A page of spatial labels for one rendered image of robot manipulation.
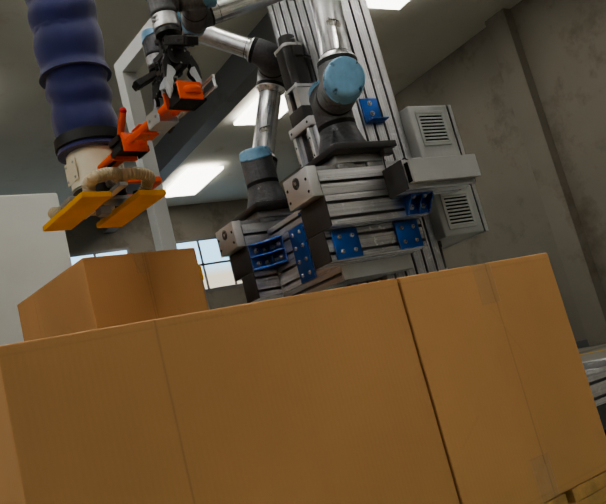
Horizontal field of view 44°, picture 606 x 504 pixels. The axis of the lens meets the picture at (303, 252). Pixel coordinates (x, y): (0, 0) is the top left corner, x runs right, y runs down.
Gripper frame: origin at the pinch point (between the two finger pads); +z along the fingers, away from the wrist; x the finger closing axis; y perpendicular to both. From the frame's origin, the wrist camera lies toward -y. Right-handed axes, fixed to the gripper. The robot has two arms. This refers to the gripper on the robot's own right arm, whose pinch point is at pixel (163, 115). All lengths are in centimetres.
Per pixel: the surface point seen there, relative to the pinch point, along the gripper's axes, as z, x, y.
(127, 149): 30, -44, -34
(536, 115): -112, 282, 573
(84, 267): 60, -27, -49
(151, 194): 40, -30, -24
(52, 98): 0.3, -17.0, -44.9
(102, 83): -1.5, -24.0, -29.7
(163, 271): 64, -23, -23
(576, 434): 129, -153, -7
